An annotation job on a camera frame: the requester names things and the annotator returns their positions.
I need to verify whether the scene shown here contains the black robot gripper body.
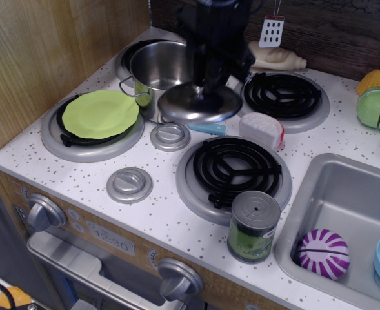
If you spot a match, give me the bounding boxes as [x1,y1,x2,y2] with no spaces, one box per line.
[175,1,254,78]

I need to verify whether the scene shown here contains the white slotted toy spatula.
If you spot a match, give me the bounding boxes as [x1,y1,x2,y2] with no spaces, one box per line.
[259,15,285,48]

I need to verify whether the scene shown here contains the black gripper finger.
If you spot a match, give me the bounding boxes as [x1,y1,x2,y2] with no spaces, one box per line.
[204,57,232,94]
[191,54,207,87]

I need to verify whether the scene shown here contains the grey oven knob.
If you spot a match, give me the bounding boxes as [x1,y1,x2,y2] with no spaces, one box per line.
[27,193,67,232]
[158,258,204,302]

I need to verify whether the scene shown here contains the cream plastic toy bottle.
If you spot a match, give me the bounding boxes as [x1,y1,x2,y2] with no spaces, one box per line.
[248,41,307,70]

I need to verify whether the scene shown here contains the green labelled toy can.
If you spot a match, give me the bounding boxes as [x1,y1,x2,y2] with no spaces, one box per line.
[227,191,281,264]

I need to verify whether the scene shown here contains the grey oven knob left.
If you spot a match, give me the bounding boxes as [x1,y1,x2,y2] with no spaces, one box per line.
[27,193,67,232]

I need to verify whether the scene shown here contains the grey stovetop knob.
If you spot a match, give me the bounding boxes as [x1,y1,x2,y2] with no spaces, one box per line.
[106,167,153,204]
[150,123,191,152]

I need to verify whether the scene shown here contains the green toy cabbage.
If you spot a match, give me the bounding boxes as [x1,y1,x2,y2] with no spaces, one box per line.
[357,87,380,130]

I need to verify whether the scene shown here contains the grey stovetop knob middle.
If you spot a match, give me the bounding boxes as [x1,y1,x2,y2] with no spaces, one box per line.
[150,123,191,152]

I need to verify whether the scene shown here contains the stainless steel pot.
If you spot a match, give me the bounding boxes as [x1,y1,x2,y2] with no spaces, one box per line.
[119,41,192,123]

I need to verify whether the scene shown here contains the white toy cheese wedge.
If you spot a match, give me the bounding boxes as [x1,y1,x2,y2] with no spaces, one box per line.
[239,112,285,149]

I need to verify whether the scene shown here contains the purple white striped toy onion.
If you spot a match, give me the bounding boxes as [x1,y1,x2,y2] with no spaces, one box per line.
[297,229,350,280]

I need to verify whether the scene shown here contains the silver toy sink basin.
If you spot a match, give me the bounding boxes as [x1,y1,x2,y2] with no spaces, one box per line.
[275,154,380,309]

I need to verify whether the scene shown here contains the yellow object on floor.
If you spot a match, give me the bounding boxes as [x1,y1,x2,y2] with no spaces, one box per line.
[0,287,32,309]

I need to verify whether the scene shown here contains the green plastic plate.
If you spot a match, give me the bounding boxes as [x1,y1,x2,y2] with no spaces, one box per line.
[61,90,139,140]

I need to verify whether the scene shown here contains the grey stovetop knob front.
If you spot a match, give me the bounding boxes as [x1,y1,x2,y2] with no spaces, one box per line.
[106,167,153,204]

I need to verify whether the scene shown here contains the light blue toy knife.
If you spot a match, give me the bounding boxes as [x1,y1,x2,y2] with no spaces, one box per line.
[187,123,227,136]

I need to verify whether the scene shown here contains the steel pot lid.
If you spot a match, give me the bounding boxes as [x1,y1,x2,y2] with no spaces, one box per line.
[158,82,242,124]

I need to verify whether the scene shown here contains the silver oven door handle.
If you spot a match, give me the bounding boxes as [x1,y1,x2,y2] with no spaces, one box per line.
[27,232,186,309]

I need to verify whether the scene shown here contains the black back right burner coil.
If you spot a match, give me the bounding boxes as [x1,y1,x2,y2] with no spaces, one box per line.
[243,73,321,119]

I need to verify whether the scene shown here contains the yellow toy corn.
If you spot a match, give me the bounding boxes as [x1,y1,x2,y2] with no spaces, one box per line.
[356,69,380,95]

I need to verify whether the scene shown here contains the grey oven knob right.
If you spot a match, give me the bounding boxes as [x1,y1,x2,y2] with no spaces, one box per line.
[158,258,204,302]

